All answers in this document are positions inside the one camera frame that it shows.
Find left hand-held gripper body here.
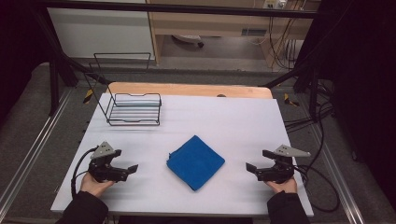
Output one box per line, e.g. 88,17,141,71
88,141,130,184

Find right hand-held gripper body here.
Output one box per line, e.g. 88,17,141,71
255,144,312,184

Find person's right hand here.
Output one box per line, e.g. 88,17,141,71
264,176,299,195

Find person's left hand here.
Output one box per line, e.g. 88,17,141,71
79,172,115,198

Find white table board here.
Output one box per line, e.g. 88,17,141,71
50,93,315,217

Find pale blue folded cloth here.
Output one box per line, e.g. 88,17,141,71
114,94,161,107

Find yellow black tape strip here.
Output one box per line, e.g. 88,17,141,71
82,89,94,105
283,92,301,107

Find wooden table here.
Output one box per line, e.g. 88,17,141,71
106,81,275,100

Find white chair base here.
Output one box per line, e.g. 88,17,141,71
171,34,205,49

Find wooden desk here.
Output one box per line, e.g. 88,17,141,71
146,0,321,66

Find white power strip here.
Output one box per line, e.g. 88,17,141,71
262,0,288,9

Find left hand-held gripper cable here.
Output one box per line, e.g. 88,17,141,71
70,147,98,200

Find hand-held gripper cable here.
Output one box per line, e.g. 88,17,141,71
70,147,98,200
291,163,341,214

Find black wire rack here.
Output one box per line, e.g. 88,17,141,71
82,51,163,127

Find right hand-held gripper cable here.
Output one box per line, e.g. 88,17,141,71
291,163,341,214

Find black floor cables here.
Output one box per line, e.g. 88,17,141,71
283,77,335,175

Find aluminium floor rail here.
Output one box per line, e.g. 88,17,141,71
306,122,367,224
0,88,74,216

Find bundle of hanging cables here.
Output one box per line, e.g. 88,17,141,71
266,15,302,71

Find black metal frame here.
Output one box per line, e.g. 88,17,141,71
31,0,331,116

